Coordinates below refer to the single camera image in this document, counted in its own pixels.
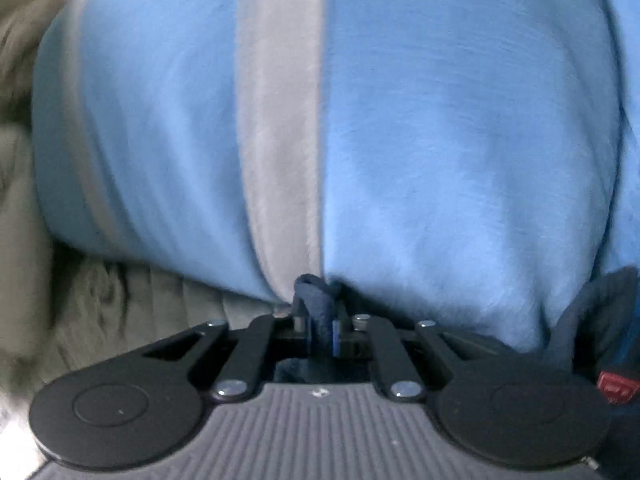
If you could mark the grey comforter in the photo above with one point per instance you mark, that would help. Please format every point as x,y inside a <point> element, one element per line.
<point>17,220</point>

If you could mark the blue fleece jacket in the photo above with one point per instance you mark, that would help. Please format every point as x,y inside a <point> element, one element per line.
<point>585,325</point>

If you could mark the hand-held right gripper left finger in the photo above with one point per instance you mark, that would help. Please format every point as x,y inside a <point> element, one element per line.
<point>300,332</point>

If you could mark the grey quilted bedspread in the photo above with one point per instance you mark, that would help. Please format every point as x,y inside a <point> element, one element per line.
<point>150,305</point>

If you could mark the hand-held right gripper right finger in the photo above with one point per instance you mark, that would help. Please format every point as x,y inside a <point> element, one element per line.
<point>336,337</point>

